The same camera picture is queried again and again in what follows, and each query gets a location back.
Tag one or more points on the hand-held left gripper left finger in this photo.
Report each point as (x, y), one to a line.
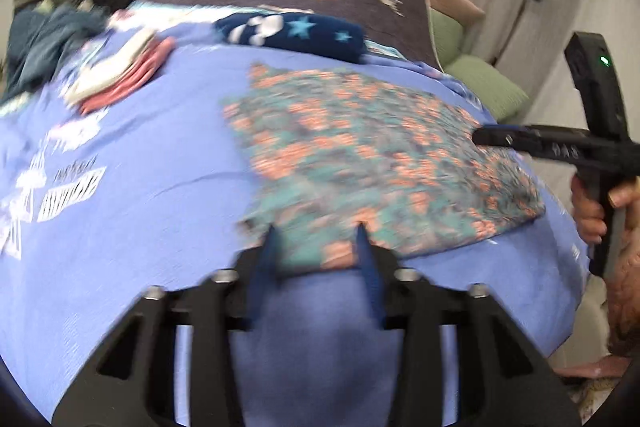
(267, 257)

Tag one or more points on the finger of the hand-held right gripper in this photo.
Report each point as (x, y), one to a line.
(530, 142)

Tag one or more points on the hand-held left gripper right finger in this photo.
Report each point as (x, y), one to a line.
(367, 267)

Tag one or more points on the teal floral shirt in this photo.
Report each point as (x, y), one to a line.
(380, 147)

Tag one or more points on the person's right forearm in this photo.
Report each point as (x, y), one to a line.
(627, 302)

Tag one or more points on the person's right hand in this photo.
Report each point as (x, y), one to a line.
(590, 217)

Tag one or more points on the large green cushion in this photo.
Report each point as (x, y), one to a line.
(487, 82)

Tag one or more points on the small green cushion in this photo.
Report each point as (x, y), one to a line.
(446, 34)

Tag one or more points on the purple printed bed sheet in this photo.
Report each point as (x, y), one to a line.
(150, 157)

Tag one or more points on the beige cushion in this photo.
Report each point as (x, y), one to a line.
(457, 2)

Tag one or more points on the folded pink cloth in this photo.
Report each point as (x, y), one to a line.
(135, 77)

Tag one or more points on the navy star pillow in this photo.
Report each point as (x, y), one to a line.
(290, 32)

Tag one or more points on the folded beige cloth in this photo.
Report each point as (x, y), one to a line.
(112, 67)

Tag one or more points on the white patterned quilt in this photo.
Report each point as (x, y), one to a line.
(200, 14)

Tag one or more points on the teal blanket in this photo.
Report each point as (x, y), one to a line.
(45, 37)

